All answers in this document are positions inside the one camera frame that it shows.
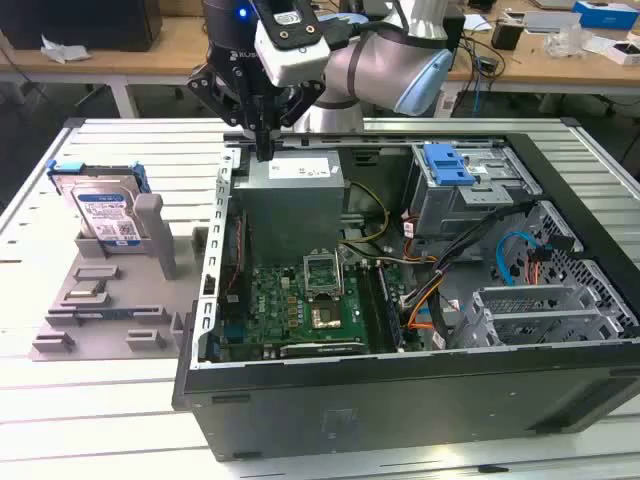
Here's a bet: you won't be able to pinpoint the RAM stick with blue label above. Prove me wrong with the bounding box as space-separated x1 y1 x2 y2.
74 308 134 321

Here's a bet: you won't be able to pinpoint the metal optical drive cage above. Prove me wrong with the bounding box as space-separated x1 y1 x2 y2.
404 142 544 241

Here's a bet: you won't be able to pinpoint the small black desk box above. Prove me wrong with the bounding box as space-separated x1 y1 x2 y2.
491 22 525 51

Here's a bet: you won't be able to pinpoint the crumpled white paper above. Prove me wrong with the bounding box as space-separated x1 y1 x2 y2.
39 33 93 65

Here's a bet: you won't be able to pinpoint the orange red power wire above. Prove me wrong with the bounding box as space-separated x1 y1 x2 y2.
524 247 551 287

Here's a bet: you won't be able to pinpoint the metal socket cover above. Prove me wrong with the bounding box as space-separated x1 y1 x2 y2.
303 247 342 300

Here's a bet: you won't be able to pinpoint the grey power supply unit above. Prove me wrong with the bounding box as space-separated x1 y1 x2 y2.
232 152 351 256

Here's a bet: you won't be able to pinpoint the yellow black power wires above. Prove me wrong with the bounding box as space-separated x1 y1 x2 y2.
342 180 391 246

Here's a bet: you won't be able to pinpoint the RAM stick in slot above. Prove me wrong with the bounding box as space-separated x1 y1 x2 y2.
377 263 404 351

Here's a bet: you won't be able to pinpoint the black cable bundle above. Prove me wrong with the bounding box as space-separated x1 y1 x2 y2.
429 199 536 281

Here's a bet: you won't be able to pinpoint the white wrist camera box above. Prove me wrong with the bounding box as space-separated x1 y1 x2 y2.
253 0 332 87

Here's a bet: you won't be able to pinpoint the grey parts rack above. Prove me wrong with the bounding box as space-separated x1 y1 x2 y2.
30 193 211 361

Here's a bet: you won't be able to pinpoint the blue cardboard box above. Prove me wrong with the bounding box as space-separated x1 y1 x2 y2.
572 0 640 29

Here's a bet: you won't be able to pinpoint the metal disk bay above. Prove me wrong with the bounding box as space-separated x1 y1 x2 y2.
449 283 626 351

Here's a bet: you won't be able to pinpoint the blue data wire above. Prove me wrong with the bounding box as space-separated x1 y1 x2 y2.
494 230 539 287

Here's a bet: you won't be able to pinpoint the green motherboard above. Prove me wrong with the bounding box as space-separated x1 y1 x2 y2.
219 249 406 359

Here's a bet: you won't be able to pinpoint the black graphics card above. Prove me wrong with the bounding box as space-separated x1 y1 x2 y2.
278 340 366 358

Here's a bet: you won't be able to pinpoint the orange wire bundle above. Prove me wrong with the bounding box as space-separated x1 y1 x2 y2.
402 272 441 331

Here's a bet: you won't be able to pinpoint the hard disk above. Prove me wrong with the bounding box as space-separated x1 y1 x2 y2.
46 159 151 250

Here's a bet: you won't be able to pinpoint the blue plastic drive latch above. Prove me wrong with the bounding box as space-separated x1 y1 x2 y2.
422 143 476 186

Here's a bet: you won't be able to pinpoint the black box on desk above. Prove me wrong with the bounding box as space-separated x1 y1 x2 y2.
0 0 164 53

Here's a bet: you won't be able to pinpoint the CPU socket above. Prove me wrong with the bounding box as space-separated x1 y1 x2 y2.
309 297 344 331

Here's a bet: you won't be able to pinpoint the black RAM slot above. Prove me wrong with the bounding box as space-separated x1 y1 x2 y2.
357 263 386 351

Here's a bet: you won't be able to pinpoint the wooden desk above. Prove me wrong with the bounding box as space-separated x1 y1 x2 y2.
0 0 640 86

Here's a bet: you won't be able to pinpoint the black PC case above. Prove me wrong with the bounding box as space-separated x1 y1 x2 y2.
171 130 640 464

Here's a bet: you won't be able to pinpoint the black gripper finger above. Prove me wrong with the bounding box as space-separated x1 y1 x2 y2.
265 82 326 161
187 63 266 161

